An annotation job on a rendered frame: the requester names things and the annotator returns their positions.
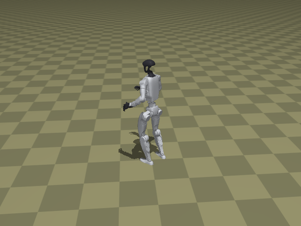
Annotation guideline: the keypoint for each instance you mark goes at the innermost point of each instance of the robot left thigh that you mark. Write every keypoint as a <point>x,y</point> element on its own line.
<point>142,124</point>

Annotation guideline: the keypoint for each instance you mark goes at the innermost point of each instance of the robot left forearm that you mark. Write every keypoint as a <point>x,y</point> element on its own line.
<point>136,102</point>

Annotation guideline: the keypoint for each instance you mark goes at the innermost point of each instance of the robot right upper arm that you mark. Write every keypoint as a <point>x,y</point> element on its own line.
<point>160,86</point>

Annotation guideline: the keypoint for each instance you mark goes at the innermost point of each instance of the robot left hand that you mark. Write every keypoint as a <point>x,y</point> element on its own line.
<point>126,106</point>

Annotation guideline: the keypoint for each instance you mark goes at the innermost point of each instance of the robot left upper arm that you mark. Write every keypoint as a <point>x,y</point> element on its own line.
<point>143,83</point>

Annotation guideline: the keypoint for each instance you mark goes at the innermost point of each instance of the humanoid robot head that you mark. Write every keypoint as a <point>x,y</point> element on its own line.
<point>148,63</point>

